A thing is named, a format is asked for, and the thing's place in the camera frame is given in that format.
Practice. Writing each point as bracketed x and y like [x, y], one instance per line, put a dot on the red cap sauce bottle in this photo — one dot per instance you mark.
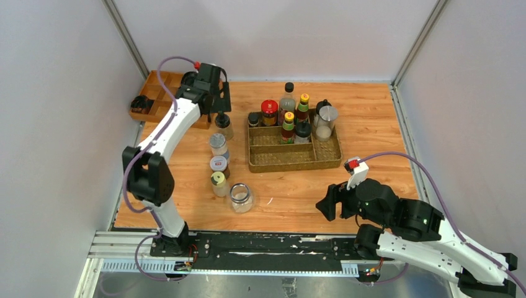
[269, 110]

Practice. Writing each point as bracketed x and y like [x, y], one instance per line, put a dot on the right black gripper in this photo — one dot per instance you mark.
[335, 192]

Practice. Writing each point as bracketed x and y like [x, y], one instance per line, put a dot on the tall black cap oil bottle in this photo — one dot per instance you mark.
[287, 103]

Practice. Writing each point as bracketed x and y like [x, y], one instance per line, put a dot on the pale green cap shaker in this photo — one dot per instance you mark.
[220, 185]

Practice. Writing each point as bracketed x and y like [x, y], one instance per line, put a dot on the yellow cap green bottle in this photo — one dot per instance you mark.
[288, 128]

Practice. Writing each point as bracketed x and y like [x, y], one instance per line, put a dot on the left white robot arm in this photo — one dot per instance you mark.
[148, 183]

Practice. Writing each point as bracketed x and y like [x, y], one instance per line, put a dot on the open glass jar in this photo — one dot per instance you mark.
[241, 198]

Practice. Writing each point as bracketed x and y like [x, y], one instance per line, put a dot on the small black cap bottle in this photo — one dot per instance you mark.
[223, 125]

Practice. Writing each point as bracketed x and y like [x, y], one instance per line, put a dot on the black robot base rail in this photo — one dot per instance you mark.
[274, 254]

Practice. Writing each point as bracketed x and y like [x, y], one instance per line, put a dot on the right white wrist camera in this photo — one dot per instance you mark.
[358, 170]

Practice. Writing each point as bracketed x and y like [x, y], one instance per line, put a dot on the yellow cap chili sauce bottle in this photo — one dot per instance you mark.
[302, 109]

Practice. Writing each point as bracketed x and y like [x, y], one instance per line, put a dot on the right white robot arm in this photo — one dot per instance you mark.
[418, 234]

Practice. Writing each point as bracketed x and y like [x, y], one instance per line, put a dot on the small black cap spice jar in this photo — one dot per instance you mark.
[253, 119]

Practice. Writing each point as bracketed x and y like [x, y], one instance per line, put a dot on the silver lid salt jar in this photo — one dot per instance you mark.
[218, 145]

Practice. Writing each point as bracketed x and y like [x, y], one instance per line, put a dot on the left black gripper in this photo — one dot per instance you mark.
[222, 104]

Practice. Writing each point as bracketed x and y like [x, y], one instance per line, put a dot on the steel lid glass jar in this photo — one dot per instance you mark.
[326, 122]

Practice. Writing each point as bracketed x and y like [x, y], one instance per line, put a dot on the wooden compartment organizer box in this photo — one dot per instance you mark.
[153, 102]

